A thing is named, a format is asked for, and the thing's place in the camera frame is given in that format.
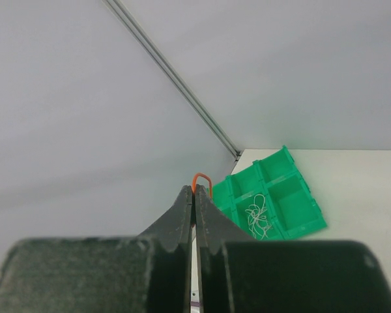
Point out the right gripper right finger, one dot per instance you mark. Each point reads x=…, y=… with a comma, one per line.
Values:
x=240, y=274

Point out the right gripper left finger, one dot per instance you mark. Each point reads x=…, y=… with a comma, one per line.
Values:
x=149, y=272

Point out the green compartment tray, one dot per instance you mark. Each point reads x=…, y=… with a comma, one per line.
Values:
x=270, y=200

